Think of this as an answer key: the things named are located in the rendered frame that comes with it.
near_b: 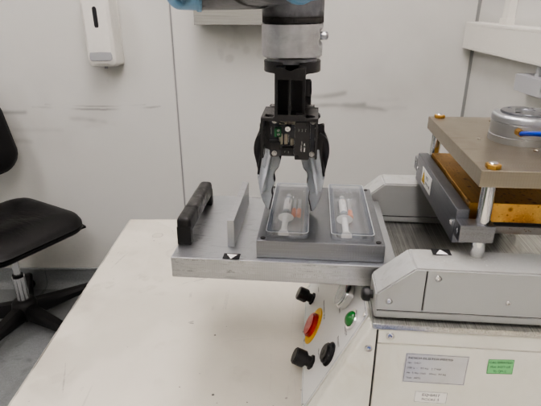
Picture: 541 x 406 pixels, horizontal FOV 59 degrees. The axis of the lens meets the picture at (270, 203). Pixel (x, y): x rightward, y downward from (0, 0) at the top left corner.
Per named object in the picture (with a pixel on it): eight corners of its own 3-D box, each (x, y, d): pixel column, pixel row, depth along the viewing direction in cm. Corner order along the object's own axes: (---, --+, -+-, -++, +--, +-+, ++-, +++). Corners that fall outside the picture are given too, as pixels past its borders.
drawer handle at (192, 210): (213, 203, 79) (212, 180, 78) (192, 245, 66) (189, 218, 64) (201, 202, 80) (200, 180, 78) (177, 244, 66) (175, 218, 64)
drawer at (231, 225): (376, 221, 82) (380, 178, 79) (395, 292, 62) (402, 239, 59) (207, 214, 84) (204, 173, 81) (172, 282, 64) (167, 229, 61)
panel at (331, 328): (306, 292, 93) (353, 215, 86) (302, 414, 66) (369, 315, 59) (297, 288, 93) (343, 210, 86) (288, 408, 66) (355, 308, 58)
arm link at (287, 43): (265, 21, 62) (328, 21, 61) (265, 57, 64) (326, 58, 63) (258, 24, 55) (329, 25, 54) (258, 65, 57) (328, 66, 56)
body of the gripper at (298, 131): (258, 163, 60) (257, 64, 55) (265, 143, 68) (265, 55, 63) (319, 165, 60) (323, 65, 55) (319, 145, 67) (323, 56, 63)
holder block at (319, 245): (368, 202, 79) (369, 188, 78) (383, 263, 61) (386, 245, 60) (270, 199, 81) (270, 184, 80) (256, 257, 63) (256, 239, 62)
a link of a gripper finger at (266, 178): (245, 217, 65) (260, 155, 62) (250, 200, 71) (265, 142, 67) (266, 222, 65) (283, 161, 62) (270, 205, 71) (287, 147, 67)
